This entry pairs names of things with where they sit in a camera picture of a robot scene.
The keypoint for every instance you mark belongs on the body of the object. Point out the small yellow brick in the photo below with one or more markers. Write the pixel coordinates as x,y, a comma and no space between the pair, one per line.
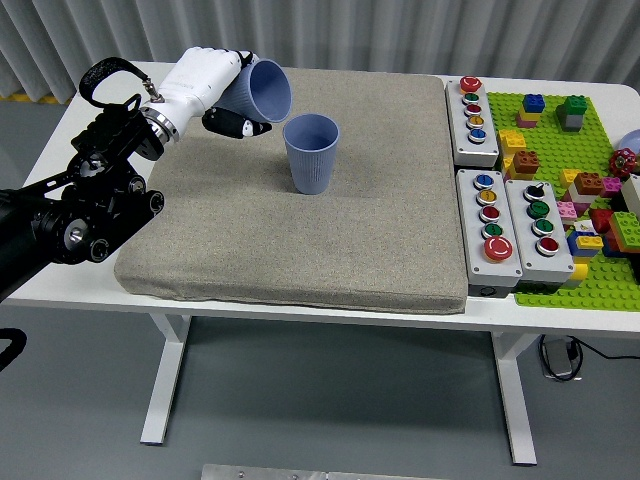
569,177

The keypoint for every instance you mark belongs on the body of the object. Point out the blue pink yellow brick stack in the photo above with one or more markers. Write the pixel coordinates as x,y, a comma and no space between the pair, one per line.
533,104

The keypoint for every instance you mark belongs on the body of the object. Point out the white box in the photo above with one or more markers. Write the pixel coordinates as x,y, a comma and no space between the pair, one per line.
632,192

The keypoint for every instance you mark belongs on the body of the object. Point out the yellow white brick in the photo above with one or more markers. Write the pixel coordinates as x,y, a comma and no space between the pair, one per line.
579,272

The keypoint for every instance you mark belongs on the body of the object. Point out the white table leg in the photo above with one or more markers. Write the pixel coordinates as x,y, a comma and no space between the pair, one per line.
165,380
515,400

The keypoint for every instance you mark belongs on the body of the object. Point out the grey five-button box large stop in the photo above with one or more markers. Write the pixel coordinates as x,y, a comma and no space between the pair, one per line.
472,225

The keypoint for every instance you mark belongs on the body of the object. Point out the grey four-button box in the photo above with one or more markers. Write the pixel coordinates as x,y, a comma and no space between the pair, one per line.
522,235

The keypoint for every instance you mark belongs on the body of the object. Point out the grey curtain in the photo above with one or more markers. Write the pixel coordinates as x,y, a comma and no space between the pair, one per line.
350,30

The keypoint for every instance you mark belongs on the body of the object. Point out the grey five-button box small stop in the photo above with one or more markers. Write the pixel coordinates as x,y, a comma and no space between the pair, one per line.
460,140

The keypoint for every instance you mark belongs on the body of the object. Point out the brown white brick stack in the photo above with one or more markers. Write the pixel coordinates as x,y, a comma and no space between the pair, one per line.
587,181

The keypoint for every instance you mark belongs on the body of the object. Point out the green grey brick stack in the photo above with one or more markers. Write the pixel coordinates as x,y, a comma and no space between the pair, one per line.
574,107

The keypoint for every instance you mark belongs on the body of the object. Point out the magenta brick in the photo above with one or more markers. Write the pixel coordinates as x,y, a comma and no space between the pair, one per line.
611,187

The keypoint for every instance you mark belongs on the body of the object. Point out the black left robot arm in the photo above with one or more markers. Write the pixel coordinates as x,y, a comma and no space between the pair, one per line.
100,150

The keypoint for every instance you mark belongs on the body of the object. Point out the grey power adapter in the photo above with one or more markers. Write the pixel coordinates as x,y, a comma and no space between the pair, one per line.
557,357

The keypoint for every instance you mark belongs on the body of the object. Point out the ribbed blue cup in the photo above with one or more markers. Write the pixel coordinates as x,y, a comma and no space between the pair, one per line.
270,92
311,165

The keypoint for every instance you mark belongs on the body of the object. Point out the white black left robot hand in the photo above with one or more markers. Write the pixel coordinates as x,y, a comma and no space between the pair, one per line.
200,75

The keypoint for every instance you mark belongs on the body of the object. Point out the red brick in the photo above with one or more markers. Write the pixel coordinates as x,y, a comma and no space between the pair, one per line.
600,220

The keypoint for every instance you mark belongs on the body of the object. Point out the pale blue bowl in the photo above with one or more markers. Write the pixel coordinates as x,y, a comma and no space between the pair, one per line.
632,141

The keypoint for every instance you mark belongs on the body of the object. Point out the grey-brown mat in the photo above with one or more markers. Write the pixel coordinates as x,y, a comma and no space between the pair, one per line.
300,240

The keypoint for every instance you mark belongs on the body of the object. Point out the large green brick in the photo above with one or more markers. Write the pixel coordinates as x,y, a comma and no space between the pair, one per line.
625,225

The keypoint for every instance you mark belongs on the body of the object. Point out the green brick baseplate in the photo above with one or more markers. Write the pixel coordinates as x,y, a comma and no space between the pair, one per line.
550,145

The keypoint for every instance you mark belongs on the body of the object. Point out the yellow black floor tape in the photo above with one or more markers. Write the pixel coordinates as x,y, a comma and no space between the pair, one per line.
20,98

